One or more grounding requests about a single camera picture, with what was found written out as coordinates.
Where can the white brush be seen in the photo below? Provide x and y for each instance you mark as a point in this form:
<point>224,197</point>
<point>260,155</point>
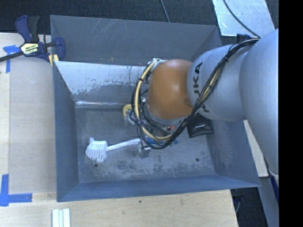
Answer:
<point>97,149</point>

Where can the yellow round object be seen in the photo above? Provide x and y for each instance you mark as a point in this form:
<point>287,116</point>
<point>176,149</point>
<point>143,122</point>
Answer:
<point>126,109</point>

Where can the black pouch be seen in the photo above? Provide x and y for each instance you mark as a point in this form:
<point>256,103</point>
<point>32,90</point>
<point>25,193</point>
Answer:
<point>200,128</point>

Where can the grey metal bin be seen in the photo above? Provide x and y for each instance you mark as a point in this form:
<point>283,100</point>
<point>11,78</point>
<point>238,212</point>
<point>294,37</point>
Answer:
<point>118,44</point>

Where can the pale wood board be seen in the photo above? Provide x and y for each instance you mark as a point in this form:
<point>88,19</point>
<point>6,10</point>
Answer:
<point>32,126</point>

